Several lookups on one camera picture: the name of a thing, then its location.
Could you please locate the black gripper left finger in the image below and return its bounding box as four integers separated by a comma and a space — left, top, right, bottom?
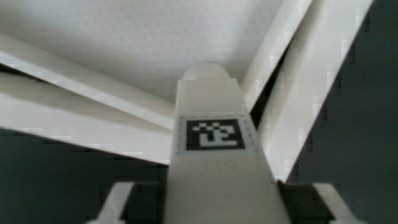
85, 182, 164, 224

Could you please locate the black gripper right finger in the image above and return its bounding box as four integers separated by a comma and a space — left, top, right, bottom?
277, 181, 368, 224

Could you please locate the white base block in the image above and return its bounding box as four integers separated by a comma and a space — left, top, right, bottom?
164, 63, 290, 224

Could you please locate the white desk top tray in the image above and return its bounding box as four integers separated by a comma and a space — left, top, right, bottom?
0, 0, 313, 129

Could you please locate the white front fence bar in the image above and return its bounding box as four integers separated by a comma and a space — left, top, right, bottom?
0, 0, 375, 179

